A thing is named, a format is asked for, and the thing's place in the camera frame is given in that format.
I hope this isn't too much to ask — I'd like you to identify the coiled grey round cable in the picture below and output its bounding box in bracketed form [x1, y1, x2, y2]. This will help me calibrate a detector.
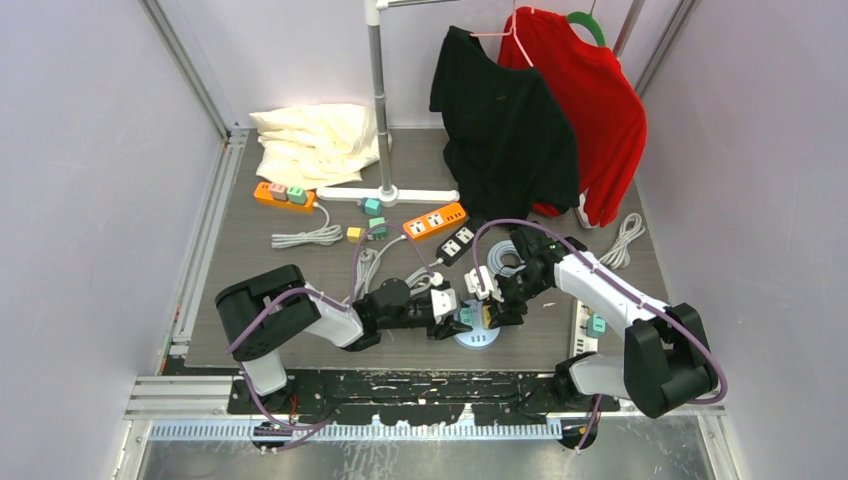
[486, 239, 528, 280]

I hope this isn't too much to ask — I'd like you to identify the black t-shirt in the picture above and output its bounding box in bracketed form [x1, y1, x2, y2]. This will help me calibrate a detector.
[429, 26, 579, 220]

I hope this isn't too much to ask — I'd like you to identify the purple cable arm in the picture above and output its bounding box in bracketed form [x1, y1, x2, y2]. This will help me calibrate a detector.
[471, 218, 729, 453]
[225, 222, 444, 453]

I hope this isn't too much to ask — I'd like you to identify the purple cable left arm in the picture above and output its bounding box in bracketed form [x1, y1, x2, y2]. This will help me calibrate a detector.
[225, 222, 444, 453]

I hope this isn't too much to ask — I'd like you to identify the red t-shirt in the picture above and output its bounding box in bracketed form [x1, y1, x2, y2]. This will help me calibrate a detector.
[498, 6, 648, 227]

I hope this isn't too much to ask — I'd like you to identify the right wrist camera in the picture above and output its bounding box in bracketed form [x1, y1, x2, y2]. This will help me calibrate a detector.
[464, 266, 498, 301]

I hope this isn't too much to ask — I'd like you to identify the black power strip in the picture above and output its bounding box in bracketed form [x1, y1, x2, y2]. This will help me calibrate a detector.
[436, 220, 480, 267]

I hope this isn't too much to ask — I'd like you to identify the yellow usb charger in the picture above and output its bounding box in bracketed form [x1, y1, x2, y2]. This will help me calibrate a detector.
[345, 227, 366, 244]

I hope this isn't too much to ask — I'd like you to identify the green hanger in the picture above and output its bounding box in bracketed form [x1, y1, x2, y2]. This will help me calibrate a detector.
[565, 1, 607, 48]

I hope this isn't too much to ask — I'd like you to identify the white clothes rack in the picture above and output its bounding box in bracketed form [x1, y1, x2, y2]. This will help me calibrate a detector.
[316, 0, 460, 207]

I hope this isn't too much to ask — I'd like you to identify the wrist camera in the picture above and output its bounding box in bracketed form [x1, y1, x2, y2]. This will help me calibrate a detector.
[464, 266, 498, 301]
[429, 273, 459, 324]

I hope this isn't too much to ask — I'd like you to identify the white cable of black strip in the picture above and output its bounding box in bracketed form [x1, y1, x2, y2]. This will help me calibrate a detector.
[400, 258, 446, 296]

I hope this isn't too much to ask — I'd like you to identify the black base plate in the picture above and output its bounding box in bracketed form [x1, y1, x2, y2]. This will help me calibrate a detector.
[227, 368, 622, 453]

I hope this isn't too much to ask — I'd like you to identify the white cable of far strip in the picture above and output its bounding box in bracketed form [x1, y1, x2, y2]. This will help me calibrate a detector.
[270, 202, 345, 250]

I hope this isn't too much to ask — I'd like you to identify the white cable bundle right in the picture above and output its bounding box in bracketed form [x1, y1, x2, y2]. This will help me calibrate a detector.
[596, 212, 646, 270]

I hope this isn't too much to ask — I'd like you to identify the pink charger on far strip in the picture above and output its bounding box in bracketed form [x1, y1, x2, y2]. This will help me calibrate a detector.
[268, 183, 288, 202]

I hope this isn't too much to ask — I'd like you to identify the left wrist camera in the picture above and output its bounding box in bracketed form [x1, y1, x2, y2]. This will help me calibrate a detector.
[429, 273, 459, 324]

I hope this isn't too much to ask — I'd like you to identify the pink hanger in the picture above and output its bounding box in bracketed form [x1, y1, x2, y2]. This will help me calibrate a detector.
[470, 1, 535, 68]

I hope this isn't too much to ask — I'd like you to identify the white usb power strip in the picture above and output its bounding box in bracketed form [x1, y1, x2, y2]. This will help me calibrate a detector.
[569, 300, 600, 357]

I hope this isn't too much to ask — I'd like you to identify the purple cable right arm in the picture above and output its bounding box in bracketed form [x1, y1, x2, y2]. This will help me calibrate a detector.
[471, 218, 729, 453]

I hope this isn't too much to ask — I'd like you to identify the teal charger on white strip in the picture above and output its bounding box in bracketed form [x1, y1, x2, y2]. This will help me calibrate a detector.
[586, 313, 607, 339]

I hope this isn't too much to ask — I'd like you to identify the orange power strip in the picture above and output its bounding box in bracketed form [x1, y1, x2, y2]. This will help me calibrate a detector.
[253, 182, 316, 213]
[403, 202, 467, 242]

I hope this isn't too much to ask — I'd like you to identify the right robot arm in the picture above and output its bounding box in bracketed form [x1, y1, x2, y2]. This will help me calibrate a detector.
[464, 219, 728, 418]

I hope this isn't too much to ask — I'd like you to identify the round blue power strip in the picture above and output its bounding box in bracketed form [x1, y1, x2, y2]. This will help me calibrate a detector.
[453, 300, 500, 350]

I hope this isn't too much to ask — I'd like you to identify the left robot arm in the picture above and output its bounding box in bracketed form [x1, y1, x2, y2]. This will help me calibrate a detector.
[214, 264, 473, 413]

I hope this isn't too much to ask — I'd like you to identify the cream folded cloth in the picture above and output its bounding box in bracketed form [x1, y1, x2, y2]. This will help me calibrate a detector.
[250, 103, 379, 190]

